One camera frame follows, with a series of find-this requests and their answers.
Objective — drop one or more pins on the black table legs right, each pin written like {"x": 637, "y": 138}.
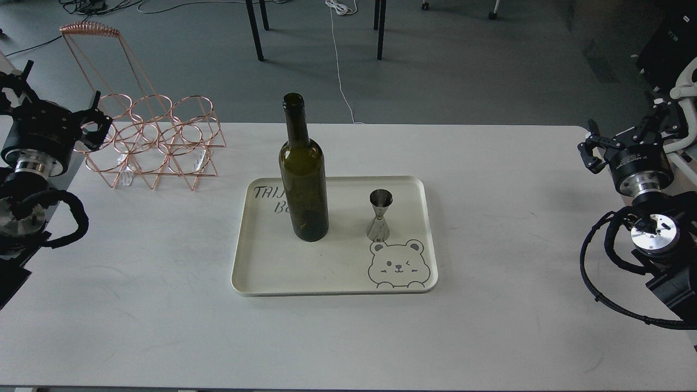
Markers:
{"x": 379, "y": 21}

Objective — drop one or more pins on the black table legs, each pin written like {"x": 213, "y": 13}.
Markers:
{"x": 379, "y": 21}
{"x": 255, "y": 27}

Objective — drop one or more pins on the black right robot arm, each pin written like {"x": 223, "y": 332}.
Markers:
{"x": 655, "y": 234}

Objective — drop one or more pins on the dark green wine bottle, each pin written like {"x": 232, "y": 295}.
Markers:
{"x": 302, "y": 168}

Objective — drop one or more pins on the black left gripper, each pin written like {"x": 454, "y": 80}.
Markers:
{"x": 43, "y": 126}

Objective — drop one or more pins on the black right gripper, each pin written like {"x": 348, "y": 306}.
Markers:
{"x": 636, "y": 157}

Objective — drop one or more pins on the copper wire bottle rack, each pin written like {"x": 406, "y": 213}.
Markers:
{"x": 152, "y": 137}

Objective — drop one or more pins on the cream bear serving tray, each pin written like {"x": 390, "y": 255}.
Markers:
{"x": 270, "y": 260}

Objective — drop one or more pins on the steel double jigger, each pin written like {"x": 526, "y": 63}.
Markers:
{"x": 378, "y": 230}

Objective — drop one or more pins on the black table legs left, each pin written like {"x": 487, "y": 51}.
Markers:
{"x": 255, "y": 27}

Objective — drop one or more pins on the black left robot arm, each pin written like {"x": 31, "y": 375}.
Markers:
{"x": 26, "y": 196}

